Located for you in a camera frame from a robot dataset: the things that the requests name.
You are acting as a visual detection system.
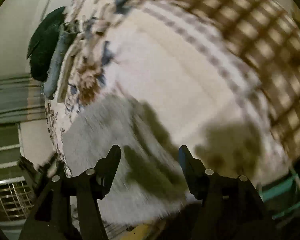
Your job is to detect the teal metal rack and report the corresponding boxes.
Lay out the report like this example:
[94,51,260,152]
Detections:
[256,164,300,229]

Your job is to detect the cream floral patterned blanket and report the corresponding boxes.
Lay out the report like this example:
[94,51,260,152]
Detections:
[46,0,300,185]

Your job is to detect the grey fluffy fleece pant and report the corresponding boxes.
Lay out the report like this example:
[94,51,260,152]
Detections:
[62,95,193,224]

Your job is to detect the grey striped curtain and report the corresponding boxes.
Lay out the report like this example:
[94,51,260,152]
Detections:
[0,74,46,125]

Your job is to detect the folded blue denim jeans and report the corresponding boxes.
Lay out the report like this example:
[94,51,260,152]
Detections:
[43,21,79,100]

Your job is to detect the dark green folded garment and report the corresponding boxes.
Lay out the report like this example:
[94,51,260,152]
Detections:
[26,7,65,82]

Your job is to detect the cream folded cloth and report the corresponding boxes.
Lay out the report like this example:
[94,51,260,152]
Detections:
[56,39,82,103]

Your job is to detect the white framed barred window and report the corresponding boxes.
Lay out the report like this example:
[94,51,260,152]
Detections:
[0,124,33,223]

